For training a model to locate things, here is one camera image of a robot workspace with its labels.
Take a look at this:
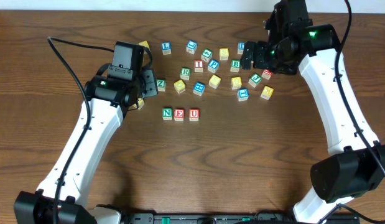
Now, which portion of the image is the yellow block bottom left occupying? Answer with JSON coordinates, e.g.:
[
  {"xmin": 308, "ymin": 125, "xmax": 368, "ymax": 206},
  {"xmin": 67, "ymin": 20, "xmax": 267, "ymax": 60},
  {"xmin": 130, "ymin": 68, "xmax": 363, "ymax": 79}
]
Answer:
[{"xmin": 132, "ymin": 98, "xmax": 145, "ymax": 110}]

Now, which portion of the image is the left black cable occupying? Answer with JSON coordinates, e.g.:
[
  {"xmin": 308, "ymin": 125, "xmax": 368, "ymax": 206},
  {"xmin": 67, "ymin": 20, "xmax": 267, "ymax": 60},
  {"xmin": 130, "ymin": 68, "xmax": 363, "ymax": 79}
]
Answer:
[{"xmin": 47, "ymin": 36, "xmax": 115, "ymax": 224}]

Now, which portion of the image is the blue tilted L block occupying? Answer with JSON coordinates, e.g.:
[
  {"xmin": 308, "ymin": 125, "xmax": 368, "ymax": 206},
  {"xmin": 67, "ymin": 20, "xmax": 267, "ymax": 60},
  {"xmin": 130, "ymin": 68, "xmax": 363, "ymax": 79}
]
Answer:
[{"xmin": 186, "ymin": 40, "xmax": 198, "ymax": 54}]

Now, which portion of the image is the green R block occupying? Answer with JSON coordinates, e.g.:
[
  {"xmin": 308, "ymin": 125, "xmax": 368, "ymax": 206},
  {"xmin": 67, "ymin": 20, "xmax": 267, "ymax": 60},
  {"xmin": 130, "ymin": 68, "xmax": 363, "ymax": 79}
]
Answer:
[{"xmin": 180, "ymin": 67, "xmax": 191, "ymax": 80}]

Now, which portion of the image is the right black cable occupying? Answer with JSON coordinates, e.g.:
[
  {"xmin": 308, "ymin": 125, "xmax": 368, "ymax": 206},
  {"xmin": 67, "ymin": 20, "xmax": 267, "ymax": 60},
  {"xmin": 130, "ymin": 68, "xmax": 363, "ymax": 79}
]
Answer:
[{"xmin": 333, "ymin": 0, "xmax": 385, "ymax": 224}]

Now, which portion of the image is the blue T block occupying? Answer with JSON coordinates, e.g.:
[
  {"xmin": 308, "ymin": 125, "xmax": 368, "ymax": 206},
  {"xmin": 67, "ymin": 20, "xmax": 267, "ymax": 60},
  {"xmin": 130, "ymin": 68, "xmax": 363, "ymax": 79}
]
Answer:
[{"xmin": 237, "ymin": 88, "xmax": 249, "ymax": 101}]

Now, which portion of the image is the black cable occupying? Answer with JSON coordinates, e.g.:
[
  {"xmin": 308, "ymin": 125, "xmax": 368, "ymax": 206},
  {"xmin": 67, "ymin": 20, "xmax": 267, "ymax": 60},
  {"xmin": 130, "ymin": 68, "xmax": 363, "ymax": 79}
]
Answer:
[
  {"xmin": 333, "ymin": 0, "xmax": 385, "ymax": 224},
  {"xmin": 47, "ymin": 36, "xmax": 115, "ymax": 224}
]

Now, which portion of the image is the green Z block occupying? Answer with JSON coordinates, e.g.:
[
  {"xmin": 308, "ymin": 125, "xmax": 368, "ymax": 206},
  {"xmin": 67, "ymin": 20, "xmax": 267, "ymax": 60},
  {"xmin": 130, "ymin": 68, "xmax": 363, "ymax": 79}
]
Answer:
[{"xmin": 157, "ymin": 79, "xmax": 166, "ymax": 92}]

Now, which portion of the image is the plain yellow block top left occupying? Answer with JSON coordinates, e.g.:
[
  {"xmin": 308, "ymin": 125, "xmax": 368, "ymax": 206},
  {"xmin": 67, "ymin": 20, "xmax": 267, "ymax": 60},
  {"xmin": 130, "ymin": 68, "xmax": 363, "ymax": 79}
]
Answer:
[{"xmin": 139, "ymin": 40, "xmax": 151, "ymax": 52}]

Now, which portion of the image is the yellow S block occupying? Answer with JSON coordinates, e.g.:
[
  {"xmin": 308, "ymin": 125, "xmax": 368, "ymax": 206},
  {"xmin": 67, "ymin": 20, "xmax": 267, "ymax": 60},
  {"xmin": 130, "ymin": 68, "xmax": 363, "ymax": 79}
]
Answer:
[{"xmin": 209, "ymin": 75, "xmax": 221, "ymax": 89}]

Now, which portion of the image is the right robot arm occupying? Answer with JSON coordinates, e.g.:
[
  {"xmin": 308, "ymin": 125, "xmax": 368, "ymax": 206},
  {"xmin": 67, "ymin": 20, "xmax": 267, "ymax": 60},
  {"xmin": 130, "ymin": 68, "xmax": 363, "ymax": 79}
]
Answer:
[{"xmin": 240, "ymin": 0, "xmax": 385, "ymax": 223}]

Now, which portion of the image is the green J block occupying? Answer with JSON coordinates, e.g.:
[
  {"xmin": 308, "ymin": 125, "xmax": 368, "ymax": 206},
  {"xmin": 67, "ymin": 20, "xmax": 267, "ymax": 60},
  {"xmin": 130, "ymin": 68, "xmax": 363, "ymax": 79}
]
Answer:
[{"xmin": 248, "ymin": 73, "xmax": 262, "ymax": 88}]

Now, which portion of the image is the green 4 block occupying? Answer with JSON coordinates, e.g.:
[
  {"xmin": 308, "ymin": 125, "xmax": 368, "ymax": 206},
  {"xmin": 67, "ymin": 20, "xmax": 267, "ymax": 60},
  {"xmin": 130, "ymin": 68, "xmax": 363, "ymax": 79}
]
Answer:
[{"xmin": 201, "ymin": 49, "xmax": 213, "ymax": 63}]

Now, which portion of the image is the yellow block top centre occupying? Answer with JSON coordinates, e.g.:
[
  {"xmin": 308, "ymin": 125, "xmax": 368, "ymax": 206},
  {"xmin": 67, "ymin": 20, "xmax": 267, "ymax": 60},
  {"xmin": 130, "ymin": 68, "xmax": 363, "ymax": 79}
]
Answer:
[{"xmin": 219, "ymin": 48, "xmax": 230, "ymax": 61}]

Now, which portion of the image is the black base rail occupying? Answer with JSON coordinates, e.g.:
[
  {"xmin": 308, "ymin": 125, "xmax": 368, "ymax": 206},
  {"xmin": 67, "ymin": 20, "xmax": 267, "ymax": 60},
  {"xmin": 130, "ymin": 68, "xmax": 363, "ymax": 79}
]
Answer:
[{"xmin": 128, "ymin": 211, "xmax": 361, "ymax": 224}]

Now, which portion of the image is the red E block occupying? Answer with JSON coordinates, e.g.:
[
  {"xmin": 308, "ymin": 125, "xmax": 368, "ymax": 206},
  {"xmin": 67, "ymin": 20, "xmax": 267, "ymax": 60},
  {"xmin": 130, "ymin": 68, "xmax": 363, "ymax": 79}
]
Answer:
[{"xmin": 174, "ymin": 108, "xmax": 185, "ymax": 121}]

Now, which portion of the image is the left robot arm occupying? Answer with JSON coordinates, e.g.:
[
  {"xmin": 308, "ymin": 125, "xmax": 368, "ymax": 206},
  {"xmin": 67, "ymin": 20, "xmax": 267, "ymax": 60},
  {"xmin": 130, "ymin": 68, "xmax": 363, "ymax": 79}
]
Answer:
[{"xmin": 14, "ymin": 41, "xmax": 158, "ymax": 223}]

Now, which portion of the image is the red M block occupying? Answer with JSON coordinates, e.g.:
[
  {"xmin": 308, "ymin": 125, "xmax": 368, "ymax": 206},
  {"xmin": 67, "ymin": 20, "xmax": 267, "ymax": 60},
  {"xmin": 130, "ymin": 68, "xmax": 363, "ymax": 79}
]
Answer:
[{"xmin": 261, "ymin": 70, "xmax": 273, "ymax": 80}]

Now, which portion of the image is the green B block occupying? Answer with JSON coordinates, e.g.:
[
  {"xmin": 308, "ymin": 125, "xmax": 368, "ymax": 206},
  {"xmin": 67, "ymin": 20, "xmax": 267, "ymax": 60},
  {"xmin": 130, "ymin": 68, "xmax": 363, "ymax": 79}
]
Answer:
[{"xmin": 230, "ymin": 59, "xmax": 240, "ymax": 73}]

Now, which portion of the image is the yellow M block far right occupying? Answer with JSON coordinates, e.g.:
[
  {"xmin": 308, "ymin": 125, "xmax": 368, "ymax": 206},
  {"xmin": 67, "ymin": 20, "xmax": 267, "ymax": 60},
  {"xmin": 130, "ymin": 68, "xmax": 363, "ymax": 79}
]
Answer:
[{"xmin": 261, "ymin": 85, "xmax": 274, "ymax": 100}]

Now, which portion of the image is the red U block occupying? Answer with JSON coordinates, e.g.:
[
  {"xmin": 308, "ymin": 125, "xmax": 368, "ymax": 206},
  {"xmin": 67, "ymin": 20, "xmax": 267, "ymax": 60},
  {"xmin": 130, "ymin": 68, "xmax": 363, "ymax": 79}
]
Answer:
[{"xmin": 189, "ymin": 108, "xmax": 200, "ymax": 121}]

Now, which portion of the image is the red I block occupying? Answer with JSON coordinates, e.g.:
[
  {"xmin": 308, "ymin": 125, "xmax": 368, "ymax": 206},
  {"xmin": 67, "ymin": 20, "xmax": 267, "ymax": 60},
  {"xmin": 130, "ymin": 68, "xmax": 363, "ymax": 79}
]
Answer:
[{"xmin": 194, "ymin": 60, "xmax": 204, "ymax": 73}]

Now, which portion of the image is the yellow block right centre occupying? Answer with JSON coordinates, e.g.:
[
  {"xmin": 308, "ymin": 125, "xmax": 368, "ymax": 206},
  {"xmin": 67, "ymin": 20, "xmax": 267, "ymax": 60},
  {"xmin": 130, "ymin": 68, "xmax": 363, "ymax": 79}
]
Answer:
[{"xmin": 231, "ymin": 77, "xmax": 242, "ymax": 90}]

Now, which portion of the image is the blue P block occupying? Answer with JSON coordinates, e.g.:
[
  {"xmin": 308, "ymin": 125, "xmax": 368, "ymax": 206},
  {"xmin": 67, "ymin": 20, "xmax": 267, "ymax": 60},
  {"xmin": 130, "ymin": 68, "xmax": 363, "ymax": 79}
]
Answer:
[{"xmin": 208, "ymin": 59, "xmax": 220, "ymax": 73}]

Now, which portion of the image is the blue D block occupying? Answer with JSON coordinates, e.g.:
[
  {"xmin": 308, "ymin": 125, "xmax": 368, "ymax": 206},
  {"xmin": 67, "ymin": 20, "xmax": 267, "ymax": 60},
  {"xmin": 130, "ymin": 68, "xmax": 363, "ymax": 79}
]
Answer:
[{"xmin": 237, "ymin": 42, "xmax": 244, "ymax": 55}]

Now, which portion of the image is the green N block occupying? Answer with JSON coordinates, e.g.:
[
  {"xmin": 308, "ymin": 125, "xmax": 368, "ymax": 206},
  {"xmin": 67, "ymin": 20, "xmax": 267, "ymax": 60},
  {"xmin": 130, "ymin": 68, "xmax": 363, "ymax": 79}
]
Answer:
[{"xmin": 162, "ymin": 108, "xmax": 173, "ymax": 121}]

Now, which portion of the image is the blue E block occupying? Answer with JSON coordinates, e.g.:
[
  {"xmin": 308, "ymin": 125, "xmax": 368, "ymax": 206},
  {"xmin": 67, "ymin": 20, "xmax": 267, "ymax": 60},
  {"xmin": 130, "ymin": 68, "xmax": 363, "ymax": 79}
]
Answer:
[{"xmin": 193, "ymin": 82, "xmax": 205, "ymax": 96}]

